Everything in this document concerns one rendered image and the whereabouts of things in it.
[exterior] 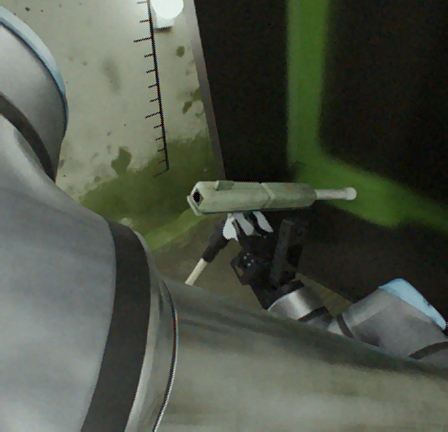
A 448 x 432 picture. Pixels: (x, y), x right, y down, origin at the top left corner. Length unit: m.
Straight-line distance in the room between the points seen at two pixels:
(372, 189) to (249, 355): 0.96
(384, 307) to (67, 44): 0.98
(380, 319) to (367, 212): 0.51
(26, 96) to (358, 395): 0.24
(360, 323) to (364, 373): 0.32
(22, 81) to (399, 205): 0.98
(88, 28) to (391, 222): 0.97
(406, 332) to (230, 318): 0.41
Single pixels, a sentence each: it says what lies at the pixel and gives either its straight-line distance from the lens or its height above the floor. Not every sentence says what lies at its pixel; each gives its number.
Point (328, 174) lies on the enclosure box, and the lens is 1.13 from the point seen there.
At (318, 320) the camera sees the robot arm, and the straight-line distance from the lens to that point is 0.59.
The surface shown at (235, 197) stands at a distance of 0.62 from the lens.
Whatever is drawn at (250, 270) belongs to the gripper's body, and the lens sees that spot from 0.64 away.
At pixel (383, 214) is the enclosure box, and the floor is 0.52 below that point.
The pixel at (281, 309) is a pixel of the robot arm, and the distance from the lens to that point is 0.60.
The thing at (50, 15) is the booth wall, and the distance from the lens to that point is 1.10.
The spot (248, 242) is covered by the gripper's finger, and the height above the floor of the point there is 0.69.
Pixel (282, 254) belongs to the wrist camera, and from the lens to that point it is 0.60.
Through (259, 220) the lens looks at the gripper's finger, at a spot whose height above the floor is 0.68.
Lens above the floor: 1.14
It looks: 40 degrees down
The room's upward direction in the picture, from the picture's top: straight up
